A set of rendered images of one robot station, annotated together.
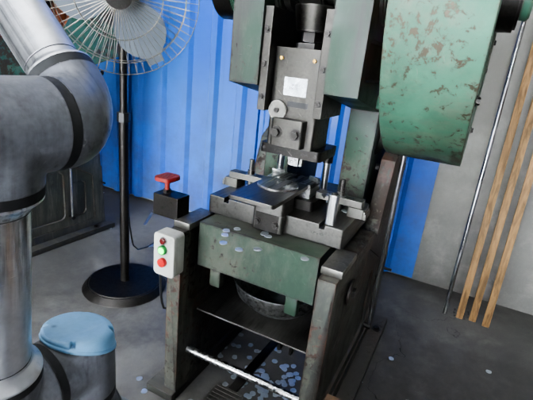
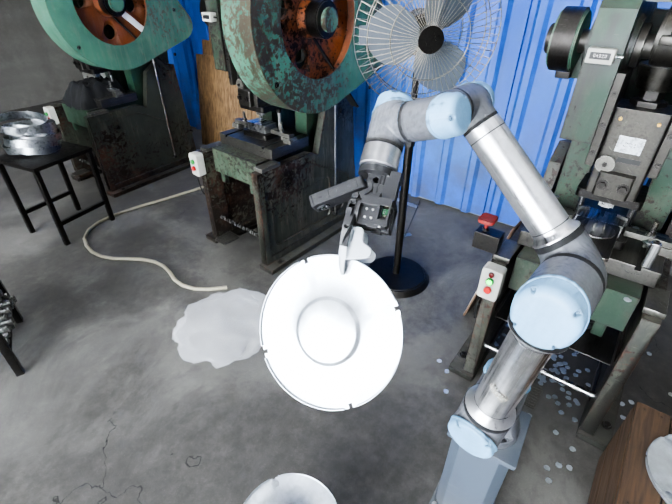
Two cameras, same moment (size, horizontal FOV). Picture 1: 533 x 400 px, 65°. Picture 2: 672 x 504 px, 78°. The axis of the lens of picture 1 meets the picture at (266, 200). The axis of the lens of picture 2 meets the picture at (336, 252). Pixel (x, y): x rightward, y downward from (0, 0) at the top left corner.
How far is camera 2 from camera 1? 71 cm
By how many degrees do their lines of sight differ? 19
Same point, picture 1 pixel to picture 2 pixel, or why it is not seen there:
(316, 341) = (627, 361)
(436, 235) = not seen: outside the picture
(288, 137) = (614, 190)
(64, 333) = not seen: hidden behind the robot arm
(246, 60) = (583, 122)
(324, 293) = (646, 329)
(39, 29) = (554, 211)
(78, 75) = (591, 249)
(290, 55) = (631, 116)
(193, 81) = not seen: hidden behind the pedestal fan
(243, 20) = (587, 85)
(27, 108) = (595, 295)
